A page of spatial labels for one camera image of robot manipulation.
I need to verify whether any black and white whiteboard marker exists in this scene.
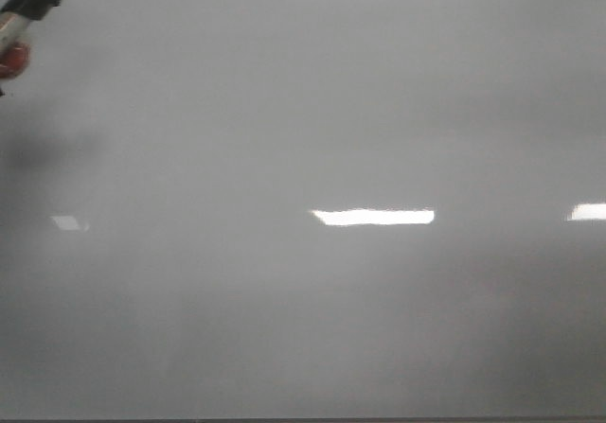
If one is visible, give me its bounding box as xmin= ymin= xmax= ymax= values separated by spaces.
xmin=1 ymin=0 xmax=62 ymax=79

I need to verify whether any white glossy whiteboard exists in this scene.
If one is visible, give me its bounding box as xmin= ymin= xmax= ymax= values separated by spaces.
xmin=1 ymin=0 xmax=605 ymax=419

